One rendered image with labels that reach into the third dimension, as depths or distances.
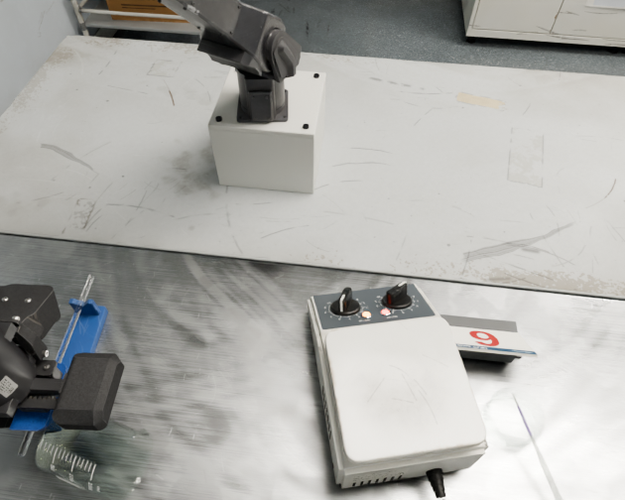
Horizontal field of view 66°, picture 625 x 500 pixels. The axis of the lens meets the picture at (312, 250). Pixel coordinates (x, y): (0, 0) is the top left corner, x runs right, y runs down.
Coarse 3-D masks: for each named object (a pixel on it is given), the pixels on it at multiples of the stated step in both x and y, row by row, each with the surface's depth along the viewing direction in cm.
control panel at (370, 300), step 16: (384, 288) 55; (416, 288) 55; (320, 304) 53; (368, 304) 52; (416, 304) 51; (320, 320) 50; (336, 320) 49; (352, 320) 49; (368, 320) 49; (384, 320) 49
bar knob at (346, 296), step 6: (348, 288) 52; (342, 294) 51; (348, 294) 51; (342, 300) 50; (348, 300) 51; (354, 300) 52; (330, 306) 52; (336, 306) 51; (342, 306) 50; (348, 306) 51; (354, 306) 51; (360, 306) 51; (336, 312) 50; (342, 312) 50; (348, 312) 50; (354, 312) 50
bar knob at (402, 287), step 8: (392, 288) 51; (400, 288) 51; (384, 296) 53; (392, 296) 50; (400, 296) 51; (408, 296) 52; (384, 304) 51; (392, 304) 51; (400, 304) 51; (408, 304) 51
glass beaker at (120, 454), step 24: (48, 432) 42; (72, 432) 42; (96, 432) 43; (120, 432) 43; (144, 432) 44; (48, 456) 42; (72, 456) 41; (96, 456) 41; (120, 456) 41; (144, 456) 46; (72, 480) 42; (96, 480) 41; (120, 480) 45
